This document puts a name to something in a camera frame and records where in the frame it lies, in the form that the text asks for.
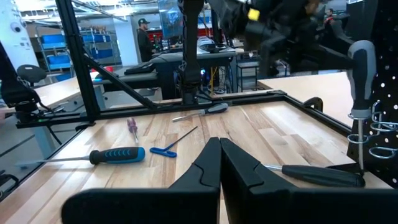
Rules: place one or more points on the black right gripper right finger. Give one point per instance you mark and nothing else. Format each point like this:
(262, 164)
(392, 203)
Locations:
(295, 207)

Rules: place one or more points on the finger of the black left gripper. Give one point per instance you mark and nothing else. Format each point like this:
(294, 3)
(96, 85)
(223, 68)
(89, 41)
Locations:
(323, 59)

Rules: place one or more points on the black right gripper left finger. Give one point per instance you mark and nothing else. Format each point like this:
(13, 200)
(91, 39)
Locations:
(155, 205)

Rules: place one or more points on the grey and black screwdriver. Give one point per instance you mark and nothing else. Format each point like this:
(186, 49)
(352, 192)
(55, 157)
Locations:
(216, 108)
(360, 81)

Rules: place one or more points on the blue and black screwdriver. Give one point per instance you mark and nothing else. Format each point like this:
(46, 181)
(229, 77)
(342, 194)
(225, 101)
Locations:
(118, 154)

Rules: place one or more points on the small red screwdriver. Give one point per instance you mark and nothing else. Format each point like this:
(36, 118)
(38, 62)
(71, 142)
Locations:
(132, 125)

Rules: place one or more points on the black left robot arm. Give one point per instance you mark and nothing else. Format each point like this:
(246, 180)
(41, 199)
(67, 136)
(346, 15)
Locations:
(190, 46)

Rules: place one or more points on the beige desk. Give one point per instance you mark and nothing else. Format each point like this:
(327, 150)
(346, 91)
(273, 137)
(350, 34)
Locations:
(311, 90)

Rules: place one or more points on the person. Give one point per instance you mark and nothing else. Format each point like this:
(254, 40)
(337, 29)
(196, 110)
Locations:
(144, 43)
(329, 17)

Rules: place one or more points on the black clamp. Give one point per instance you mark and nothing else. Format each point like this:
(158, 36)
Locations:
(314, 102)

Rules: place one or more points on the black perforated pegboard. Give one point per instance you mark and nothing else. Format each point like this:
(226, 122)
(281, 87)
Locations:
(387, 93)

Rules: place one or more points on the grey office desk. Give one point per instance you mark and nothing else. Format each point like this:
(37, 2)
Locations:
(192, 60)

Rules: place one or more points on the computer monitor with blue screen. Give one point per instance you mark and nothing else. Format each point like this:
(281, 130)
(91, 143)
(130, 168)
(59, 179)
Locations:
(169, 18)

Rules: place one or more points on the blue plastic storage bin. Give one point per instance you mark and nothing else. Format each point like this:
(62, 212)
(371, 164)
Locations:
(102, 53)
(59, 61)
(96, 38)
(53, 40)

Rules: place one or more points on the black office chair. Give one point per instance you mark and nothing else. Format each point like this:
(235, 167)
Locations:
(31, 74)

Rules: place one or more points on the black aluminium table frame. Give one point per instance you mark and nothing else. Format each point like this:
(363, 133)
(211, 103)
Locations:
(77, 62)

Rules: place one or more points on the white dome security camera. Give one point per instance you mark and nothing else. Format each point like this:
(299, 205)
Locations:
(15, 27)

